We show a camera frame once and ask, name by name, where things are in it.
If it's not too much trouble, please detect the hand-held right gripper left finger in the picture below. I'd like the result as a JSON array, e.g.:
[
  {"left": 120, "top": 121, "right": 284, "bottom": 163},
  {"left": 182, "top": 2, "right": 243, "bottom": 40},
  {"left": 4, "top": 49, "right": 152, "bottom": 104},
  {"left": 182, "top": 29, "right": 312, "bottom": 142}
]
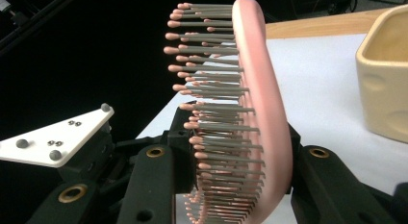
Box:
[{"left": 166, "top": 103, "right": 197, "bottom": 195}]

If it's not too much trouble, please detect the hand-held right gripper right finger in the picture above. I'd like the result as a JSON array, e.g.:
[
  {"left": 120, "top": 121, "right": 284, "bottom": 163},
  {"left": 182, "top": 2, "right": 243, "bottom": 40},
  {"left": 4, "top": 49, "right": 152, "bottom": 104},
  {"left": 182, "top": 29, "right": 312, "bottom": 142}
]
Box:
[{"left": 287, "top": 122, "right": 303, "bottom": 187}]

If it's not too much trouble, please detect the pink hairbrush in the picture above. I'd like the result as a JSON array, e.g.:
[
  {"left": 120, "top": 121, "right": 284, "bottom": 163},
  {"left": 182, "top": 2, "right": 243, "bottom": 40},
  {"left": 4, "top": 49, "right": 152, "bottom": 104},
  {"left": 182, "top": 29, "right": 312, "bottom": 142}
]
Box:
[{"left": 163, "top": 0, "right": 294, "bottom": 224}]

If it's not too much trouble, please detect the cream plastic container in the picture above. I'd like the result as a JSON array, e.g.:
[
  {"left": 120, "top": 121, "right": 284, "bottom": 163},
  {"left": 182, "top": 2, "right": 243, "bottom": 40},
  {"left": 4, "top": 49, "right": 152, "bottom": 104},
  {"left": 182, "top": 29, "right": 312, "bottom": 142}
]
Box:
[{"left": 354, "top": 4, "right": 408, "bottom": 144}]

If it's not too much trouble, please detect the white table cover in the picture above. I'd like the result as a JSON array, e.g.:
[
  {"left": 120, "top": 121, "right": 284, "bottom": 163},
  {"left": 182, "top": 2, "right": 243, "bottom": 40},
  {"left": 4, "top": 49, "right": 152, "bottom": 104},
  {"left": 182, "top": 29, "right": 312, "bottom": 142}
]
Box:
[{"left": 136, "top": 33, "right": 408, "bottom": 224}]

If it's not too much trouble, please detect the black metal stand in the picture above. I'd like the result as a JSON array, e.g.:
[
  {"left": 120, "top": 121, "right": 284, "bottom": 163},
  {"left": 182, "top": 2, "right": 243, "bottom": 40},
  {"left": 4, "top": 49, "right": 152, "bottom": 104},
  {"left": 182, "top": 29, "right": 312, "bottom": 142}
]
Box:
[{"left": 0, "top": 0, "right": 83, "bottom": 57}]

